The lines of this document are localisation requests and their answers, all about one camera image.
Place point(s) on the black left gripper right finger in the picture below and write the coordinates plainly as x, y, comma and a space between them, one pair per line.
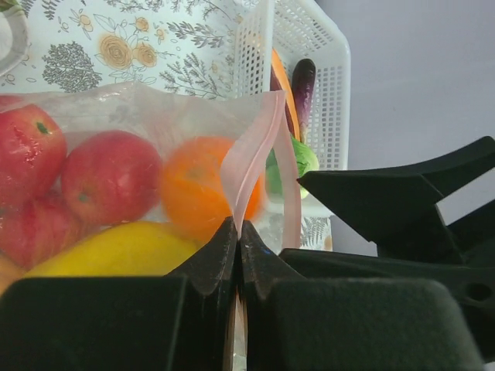
349, 323

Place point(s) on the leaf patterned square tray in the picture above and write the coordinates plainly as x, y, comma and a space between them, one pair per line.
15, 41

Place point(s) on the floral patterned tablecloth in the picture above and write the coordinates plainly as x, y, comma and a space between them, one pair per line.
90, 47

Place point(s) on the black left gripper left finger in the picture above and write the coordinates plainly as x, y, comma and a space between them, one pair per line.
180, 319

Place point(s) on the yellow orange peach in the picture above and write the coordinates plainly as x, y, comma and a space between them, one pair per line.
9, 273

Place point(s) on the purple eggplant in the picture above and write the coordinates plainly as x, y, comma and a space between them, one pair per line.
303, 82

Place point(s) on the clear zip top bag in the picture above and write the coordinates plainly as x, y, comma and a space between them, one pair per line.
257, 125

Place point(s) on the green lettuce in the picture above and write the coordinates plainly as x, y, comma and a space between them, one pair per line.
305, 159

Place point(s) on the red apple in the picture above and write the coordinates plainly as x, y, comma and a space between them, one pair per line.
112, 177
33, 150
40, 229

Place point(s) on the yellow banana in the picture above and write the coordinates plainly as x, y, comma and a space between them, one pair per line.
140, 248

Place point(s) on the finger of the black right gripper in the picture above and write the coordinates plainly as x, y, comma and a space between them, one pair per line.
396, 208
472, 287

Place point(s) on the white perforated plastic basket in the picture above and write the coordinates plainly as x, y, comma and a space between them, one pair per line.
298, 30

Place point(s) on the orange fruit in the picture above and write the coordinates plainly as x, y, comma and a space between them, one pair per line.
191, 192

